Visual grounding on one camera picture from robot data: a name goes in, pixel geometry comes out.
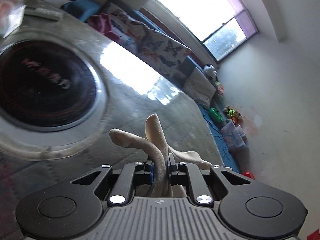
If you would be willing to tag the green yellow plush toy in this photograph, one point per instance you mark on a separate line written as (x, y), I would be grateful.
(232, 113)

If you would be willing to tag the cream beige garment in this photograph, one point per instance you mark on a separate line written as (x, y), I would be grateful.
(156, 147)

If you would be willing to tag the blue corner sofa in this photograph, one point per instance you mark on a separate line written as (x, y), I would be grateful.
(83, 9)

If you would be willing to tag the butterfly print cushion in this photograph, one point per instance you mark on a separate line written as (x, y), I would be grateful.
(163, 54)
(131, 32)

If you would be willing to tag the pink white tissue pack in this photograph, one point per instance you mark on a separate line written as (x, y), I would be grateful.
(12, 14)

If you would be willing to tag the black round induction cooktop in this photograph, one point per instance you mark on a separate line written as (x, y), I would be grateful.
(46, 87)

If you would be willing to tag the plain beige cushion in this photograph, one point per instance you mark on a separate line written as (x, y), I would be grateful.
(199, 88)

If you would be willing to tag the magenta cloth on sofa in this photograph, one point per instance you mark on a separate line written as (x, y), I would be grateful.
(102, 24)

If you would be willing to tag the grey remote control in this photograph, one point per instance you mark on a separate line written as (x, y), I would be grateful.
(44, 13)

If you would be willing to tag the clear plastic storage box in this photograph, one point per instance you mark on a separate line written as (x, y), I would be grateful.
(234, 137)

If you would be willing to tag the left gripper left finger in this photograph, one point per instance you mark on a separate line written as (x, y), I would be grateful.
(149, 171)

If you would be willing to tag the right butterfly print cushion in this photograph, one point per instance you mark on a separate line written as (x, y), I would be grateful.
(163, 54)

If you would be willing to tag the window with frame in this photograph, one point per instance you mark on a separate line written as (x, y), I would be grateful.
(212, 27)

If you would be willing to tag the black white plush toy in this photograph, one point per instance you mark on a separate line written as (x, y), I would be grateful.
(210, 72)

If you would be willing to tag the red object on floor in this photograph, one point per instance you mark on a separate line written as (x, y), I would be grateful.
(249, 175)

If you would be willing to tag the left butterfly print cushion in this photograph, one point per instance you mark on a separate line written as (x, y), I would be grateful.
(131, 32)

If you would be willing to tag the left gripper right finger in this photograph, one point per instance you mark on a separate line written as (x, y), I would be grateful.
(172, 169)

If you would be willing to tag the green plastic bowl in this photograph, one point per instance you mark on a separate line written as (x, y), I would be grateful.
(215, 115)

